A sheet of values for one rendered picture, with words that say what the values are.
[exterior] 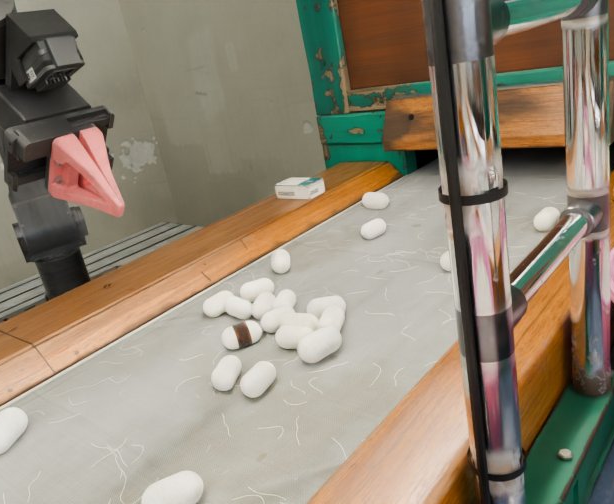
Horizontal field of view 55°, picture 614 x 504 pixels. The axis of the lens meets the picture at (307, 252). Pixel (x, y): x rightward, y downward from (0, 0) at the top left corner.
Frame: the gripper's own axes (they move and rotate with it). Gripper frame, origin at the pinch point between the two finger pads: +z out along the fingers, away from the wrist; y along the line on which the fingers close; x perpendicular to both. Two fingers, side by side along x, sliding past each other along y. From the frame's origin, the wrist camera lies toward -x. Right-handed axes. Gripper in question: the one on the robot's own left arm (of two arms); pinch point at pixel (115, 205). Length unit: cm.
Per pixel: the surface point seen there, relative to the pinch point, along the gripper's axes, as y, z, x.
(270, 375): -3.6, 21.9, -4.6
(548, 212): 29.6, 27.5, -10.4
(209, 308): 2.2, 11.8, 3.7
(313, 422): -5.4, 26.5, -7.0
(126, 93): 127, -144, 120
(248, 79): 132, -87, 74
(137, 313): -0.9, 6.4, 8.6
